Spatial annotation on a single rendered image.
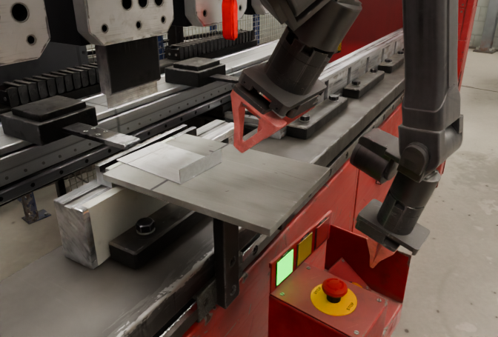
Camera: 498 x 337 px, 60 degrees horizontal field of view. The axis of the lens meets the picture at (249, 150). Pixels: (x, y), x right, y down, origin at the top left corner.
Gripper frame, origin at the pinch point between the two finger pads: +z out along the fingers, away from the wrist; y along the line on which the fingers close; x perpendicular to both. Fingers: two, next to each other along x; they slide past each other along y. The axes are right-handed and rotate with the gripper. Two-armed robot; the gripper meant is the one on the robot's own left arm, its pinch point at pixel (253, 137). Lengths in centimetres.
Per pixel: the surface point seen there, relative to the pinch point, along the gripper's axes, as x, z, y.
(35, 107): -36.7, 24.3, 1.3
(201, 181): -2.3, 9.1, 2.6
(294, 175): 6.1, 4.4, -5.6
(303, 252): 13.7, 22.3, -14.9
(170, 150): -11.3, 13.9, -2.6
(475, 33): -4, 92, -748
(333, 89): -11, 23, -79
